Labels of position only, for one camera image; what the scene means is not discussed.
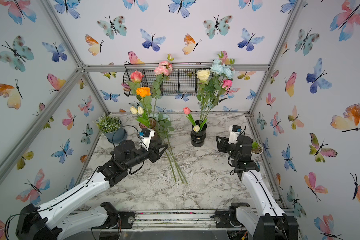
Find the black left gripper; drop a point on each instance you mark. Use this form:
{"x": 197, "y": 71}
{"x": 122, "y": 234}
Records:
{"x": 154, "y": 156}

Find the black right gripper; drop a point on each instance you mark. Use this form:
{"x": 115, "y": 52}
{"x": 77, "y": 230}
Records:
{"x": 222, "y": 147}

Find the light blue flower stem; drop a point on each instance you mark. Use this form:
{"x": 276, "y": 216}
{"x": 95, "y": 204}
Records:
{"x": 164, "y": 128}
{"x": 178, "y": 171}

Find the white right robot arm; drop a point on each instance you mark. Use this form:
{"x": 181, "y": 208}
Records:
{"x": 264, "y": 219}

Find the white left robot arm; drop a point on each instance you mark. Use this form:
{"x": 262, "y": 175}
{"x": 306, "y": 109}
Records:
{"x": 32, "y": 225}

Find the pink ribbed glass vase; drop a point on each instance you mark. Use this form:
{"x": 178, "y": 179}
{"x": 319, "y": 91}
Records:
{"x": 155, "y": 139}

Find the black ribbed vase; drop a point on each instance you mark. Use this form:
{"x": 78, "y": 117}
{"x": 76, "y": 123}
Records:
{"x": 198, "y": 138}

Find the small white succulent pot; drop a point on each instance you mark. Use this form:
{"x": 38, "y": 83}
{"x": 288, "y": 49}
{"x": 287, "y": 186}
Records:
{"x": 257, "y": 148}

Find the blue plant pot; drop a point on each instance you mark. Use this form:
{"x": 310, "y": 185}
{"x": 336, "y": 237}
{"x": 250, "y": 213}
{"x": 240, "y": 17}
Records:
{"x": 117, "y": 136}

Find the white tulip buds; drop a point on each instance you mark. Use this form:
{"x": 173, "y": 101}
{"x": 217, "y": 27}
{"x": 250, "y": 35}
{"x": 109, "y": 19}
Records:
{"x": 137, "y": 110}

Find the red tulip flower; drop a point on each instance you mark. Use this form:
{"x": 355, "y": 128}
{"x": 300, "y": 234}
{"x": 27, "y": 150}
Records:
{"x": 186, "y": 110}

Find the green artificial bush plant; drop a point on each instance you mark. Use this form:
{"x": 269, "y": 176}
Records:
{"x": 108, "y": 124}

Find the orange flower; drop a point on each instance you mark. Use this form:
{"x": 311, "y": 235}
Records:
{"x": 143, "y": 92}

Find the magenta rose flower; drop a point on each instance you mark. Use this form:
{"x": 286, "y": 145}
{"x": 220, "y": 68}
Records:
{"x": 227, "y": 84}

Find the pink rose flower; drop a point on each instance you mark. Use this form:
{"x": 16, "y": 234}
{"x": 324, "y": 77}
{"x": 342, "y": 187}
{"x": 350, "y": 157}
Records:
{"x": 136, "y": 77}

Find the yellow rose flower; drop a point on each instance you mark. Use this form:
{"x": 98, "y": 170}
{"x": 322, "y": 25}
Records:
{"x": 203, "y": 75}

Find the pink peony flower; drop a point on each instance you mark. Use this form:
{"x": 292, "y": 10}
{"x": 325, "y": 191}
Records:
{"x": 164, "y": 68}

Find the light blue flower bunch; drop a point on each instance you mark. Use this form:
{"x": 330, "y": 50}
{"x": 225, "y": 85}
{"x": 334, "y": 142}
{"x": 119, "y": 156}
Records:
{"x": 219, "y": 68}

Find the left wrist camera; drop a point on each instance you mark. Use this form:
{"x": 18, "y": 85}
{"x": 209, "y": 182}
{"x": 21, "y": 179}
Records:
{"x": 145, "y": 136}

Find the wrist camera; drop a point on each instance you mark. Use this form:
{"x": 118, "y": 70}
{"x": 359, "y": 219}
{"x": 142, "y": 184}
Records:
{"x": 235, "y": 131}
{"x": 145, "y": 136}

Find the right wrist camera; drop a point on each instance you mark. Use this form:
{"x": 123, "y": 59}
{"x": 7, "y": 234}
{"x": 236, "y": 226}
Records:
{"x": 235, "y": 131}

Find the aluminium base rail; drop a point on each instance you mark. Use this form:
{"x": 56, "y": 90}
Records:
{"x": 153, "y": 220}

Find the black wire wall basket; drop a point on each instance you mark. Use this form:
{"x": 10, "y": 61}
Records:
{"x": 182, "y": 80}

